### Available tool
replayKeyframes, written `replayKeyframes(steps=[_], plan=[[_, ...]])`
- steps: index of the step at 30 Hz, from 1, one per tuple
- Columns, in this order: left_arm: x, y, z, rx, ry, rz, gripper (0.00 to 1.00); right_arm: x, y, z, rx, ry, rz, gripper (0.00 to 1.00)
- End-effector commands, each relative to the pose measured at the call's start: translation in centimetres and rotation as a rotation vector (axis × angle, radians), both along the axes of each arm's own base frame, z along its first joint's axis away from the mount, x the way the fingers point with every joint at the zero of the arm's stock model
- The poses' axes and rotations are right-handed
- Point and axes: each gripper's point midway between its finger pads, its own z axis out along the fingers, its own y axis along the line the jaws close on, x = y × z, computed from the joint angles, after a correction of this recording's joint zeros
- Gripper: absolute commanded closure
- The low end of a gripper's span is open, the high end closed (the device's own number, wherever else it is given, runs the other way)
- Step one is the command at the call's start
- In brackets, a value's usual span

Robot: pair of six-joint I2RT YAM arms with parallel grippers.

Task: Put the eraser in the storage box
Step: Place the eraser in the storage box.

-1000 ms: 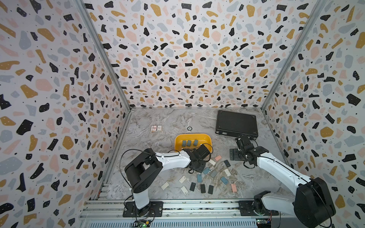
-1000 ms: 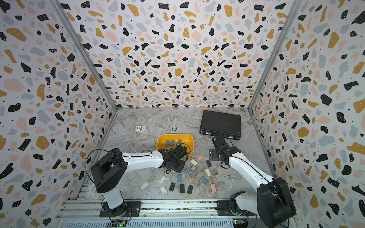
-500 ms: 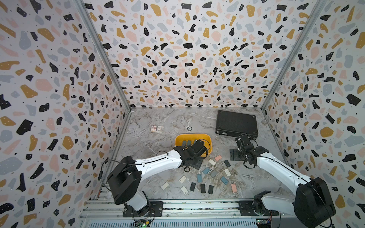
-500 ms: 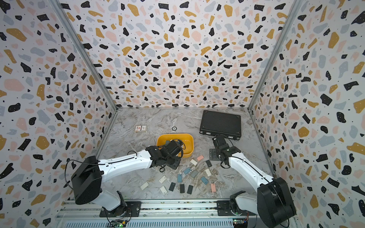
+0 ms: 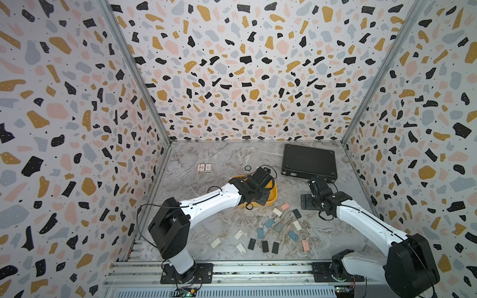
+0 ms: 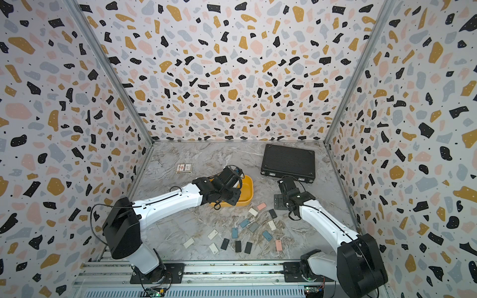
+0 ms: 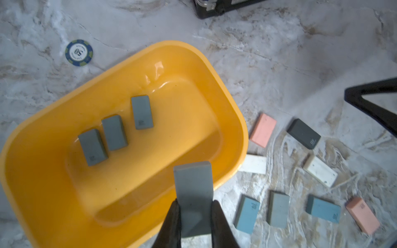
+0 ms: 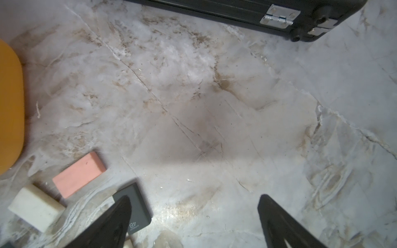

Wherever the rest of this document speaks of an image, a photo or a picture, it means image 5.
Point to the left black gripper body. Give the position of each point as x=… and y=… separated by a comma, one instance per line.
x=261, y=197

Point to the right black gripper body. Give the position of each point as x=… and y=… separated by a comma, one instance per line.
x=309, y=202

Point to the yellow plastic storage box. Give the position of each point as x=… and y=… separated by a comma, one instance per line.
x=272, y=197

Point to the white eraser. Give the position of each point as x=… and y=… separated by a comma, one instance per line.
x=215, y=243
x=238, y=234
x=277, y=212
x=297, y=225
x=241, y=249

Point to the pink eraser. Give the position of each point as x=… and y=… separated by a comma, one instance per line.
x=306, y=246
x=285, y=206

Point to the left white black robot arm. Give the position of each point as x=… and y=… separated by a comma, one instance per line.
x=170, y=227

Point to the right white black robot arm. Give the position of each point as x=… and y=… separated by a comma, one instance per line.
x=407, y=265

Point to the black eraser upper right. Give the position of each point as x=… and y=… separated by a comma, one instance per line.
x=297, y=214

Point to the black eraser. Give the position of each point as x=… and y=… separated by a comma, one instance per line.
x=275, y=248
x=265, y=247
x=297, y=214
x=251, y=244

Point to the blue eraser centre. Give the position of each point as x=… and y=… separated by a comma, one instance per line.
x=270, y=223

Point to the blue eraser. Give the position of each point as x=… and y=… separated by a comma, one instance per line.
x=270, y=223
x=293, y=236
x=260, y=233

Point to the blue eraser middle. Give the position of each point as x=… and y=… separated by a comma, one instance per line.
x=260, y=233

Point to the grey eraser centre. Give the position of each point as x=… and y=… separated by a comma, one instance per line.
x=278, y=227

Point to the blue eraser right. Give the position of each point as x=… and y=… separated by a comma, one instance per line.
x=293, y=236

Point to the black eraser bottom middle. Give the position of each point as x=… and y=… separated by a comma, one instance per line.
x=265, y=247

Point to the small card box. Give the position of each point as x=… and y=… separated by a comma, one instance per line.
x=204, y=168

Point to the black eraser bottom left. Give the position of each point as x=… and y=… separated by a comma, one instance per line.
x=251, y=244

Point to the white eraser bottom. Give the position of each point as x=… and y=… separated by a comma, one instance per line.
x=241, y=249

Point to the black eraser bottom right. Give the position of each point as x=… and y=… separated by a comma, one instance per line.
x=275, y=248

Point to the black hard case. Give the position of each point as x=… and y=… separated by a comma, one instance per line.
x=307, y=162

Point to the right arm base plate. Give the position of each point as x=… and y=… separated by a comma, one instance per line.
x=322, y=273

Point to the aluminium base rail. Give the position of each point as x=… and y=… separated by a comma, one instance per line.
x=237, y=279

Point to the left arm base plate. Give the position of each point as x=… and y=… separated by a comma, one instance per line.
x=199, y=273

